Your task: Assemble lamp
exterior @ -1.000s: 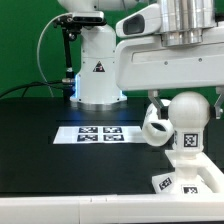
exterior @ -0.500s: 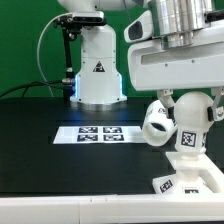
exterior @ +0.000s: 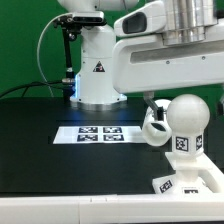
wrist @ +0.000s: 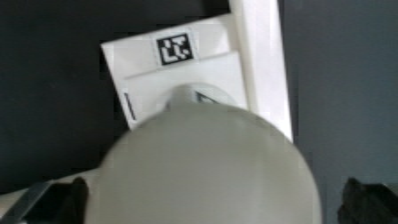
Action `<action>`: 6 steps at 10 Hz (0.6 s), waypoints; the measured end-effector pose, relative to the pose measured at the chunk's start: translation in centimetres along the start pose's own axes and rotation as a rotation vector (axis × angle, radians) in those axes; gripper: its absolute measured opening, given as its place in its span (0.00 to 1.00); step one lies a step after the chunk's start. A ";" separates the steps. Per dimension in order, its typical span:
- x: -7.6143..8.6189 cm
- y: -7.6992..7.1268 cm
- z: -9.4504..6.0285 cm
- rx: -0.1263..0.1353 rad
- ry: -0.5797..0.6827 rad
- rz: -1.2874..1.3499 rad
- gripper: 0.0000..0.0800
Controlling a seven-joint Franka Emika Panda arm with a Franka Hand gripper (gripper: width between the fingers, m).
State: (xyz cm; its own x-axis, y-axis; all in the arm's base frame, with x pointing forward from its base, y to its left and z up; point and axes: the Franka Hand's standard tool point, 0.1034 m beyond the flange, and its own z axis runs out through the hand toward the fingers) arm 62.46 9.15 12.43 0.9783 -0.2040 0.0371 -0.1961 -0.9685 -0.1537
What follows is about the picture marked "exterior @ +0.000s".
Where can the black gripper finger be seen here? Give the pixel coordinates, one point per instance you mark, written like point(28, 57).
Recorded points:
point(157, 111)
point(221, 105)

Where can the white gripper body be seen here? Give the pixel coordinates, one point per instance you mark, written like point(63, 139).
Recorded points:
point(144, 63)

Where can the white lamp bulb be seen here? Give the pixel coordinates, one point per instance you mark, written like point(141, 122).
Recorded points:
point(188, 116)

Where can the white lamp base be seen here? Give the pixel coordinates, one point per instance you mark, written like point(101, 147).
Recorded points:
point(187, 178)

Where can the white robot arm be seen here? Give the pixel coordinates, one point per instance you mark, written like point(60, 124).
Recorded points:
point(168, 44)

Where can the white lamp hood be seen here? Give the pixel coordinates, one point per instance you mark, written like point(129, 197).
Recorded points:
point(156, 132)

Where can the marker tag sheet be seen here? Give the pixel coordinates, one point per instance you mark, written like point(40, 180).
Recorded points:
point(98, 134)

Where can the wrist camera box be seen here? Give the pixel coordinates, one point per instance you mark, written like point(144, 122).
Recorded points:
point(148, 19)

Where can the white right table rail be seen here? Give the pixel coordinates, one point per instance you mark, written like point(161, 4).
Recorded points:
point(213, 177)

